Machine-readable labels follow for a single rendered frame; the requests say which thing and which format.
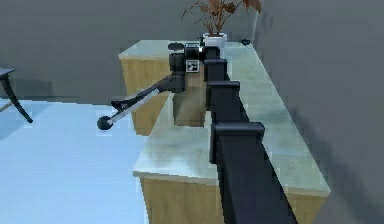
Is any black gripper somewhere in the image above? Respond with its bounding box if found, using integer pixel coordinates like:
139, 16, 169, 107
96, 42, 188, 131

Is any brown plant in white pot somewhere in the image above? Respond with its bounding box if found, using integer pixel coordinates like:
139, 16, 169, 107
180, 0, 263, 51

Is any wooden counter with pale top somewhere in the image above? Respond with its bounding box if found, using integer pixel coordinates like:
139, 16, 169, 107
117, 39, 332, 224

